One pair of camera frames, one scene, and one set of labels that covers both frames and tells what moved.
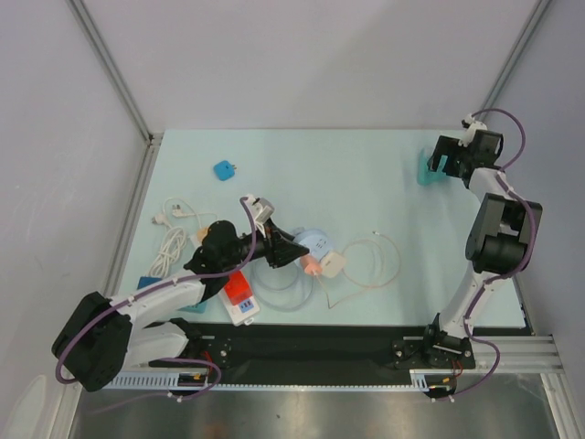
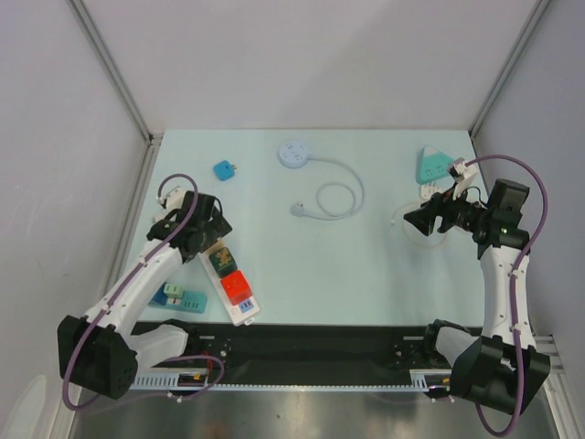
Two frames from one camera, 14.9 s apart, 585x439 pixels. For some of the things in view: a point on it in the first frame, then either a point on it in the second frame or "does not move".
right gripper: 442,154 to 439,212
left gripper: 280,247 to 217,227
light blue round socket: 316,240 to 292,154
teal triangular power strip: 425,176 does not move
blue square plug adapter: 224,169 does not move
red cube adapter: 237,288 does not move
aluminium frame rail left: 153,140 does not move
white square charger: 332,264 to 428,190
